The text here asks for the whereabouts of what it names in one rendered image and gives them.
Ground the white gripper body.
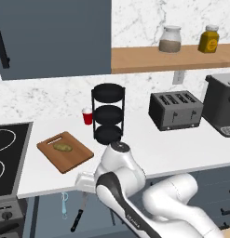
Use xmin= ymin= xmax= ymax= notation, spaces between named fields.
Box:
xmin=74 ymin=170 xmax=99 ymax=195

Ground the wooden cutting board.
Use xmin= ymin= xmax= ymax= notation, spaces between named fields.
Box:
xmin=36 ymin=130 xmax=95 ymax=175

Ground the brown potato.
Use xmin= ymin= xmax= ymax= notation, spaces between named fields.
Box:
xmin=52 ymin=142 xmax=74 ymax=153

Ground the light blue peeler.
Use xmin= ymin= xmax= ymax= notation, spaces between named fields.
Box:
xmin=61 ymin=192 xmax=70 ymax=219

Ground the red cup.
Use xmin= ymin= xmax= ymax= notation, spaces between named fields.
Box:
xmin=81 ymin=106 xmax=94 ymax=126

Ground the black three-tier stand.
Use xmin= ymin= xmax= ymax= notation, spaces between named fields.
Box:
xmin=90 ymin=82 xmax=127 ymax=146

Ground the black hob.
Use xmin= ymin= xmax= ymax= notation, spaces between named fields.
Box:
xmin=0 ymin=121 xmax=34 ymax=198

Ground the grey oven front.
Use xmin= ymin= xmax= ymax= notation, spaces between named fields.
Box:
xmin=0 ymin=197 xmax=29 ymax=238

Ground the black oven knob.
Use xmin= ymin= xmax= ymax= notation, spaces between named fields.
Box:
xmin=1 ymin=211 xmax=14 ymax=221

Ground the grey four-slot toaster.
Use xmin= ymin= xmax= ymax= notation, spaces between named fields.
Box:
xmin=148 ymin=89 xmax=205 ymax=132

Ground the grey drawer front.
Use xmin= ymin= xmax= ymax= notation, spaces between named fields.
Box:
xmin=187 ymin=165 xmax=230 ymax=238

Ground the dark grey cupboard door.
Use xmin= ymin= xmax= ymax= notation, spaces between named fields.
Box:
xmin=0 ymin=0 xmax=113 ymax=82

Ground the black coffee machine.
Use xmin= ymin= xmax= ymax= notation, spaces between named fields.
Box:
xmin=201 ymin=73 xmax=230 ymax=139

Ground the glass jar with brown contents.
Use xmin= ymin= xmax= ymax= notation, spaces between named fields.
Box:
xmin=158 ymin=24 xmax=183 ymax=54

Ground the yellow jar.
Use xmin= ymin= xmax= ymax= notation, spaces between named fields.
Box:
xmin=197 ymin=24 xmax=221 ymax=54

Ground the black-handled knife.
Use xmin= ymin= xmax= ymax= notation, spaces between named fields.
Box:
xmin=70 ymin=192 xmax=89 ymax=233

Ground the white wall outlet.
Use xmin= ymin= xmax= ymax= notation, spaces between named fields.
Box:
xmin=171 ymin=70 xmax=186 ymax=86

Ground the wooden wall shelf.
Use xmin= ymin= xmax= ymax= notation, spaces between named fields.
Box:
xmin=111 ymin=43 xmax=230 ymax=75

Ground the black cupboard handle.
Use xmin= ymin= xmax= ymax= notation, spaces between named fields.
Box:
xmin=0 ymin=8 xmax=11 ymax=70

